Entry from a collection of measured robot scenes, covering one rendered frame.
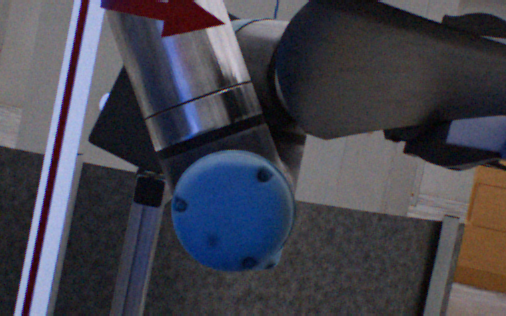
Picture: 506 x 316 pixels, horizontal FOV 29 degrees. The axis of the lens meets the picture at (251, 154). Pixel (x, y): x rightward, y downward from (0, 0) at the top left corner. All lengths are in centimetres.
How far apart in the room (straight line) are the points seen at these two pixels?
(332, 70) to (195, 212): 17
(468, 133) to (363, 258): 178
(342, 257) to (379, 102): 181
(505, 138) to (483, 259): 792
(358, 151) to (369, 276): 230
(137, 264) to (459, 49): 66
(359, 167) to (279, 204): 405
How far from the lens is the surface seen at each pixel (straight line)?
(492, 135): 56
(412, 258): 245
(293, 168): 74
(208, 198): 58
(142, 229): 98
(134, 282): 99
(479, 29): 59
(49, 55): 690
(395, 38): 38
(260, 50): 72
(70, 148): 45
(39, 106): 691
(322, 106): 51
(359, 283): 235
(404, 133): 60
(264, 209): 58
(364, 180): 463
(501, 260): 847
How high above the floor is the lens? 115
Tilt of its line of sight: 3 degrees down
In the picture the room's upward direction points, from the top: 11 degrees clockwise
